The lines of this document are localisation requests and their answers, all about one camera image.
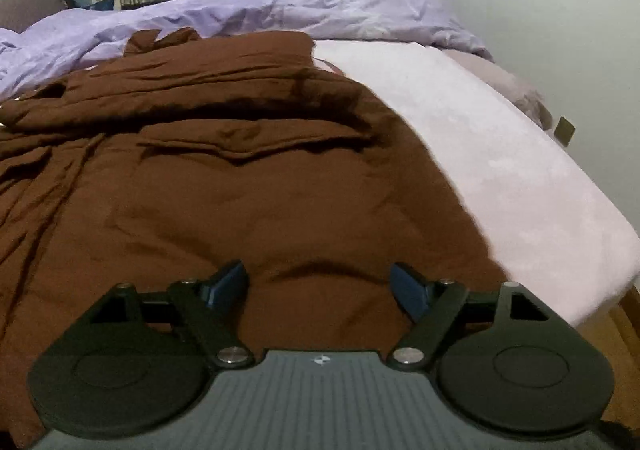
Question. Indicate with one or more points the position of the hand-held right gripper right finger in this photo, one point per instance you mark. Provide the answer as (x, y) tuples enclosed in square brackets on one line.
[(407, 290)]

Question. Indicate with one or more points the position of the beige wall socket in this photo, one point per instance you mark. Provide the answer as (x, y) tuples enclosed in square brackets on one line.
[(565, 130)]

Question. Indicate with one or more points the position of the mauve quilted headboard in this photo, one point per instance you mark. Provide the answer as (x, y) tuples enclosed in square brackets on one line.
[(30, 9)]

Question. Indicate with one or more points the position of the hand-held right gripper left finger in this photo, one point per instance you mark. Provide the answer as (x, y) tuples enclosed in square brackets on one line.
[(227, 282)]

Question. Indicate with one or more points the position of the pink printed blanket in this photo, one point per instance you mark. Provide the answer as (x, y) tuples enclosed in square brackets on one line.
[(500, 154)]

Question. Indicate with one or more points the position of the brown padded coat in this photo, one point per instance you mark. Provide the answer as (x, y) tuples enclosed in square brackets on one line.
[(250, 180)]

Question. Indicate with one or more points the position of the mauve pillow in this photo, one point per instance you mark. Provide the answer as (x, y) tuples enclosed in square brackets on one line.
[(510, 84)]

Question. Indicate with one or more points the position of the purple duvet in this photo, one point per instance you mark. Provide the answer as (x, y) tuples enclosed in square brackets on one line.
[(250, 14)]

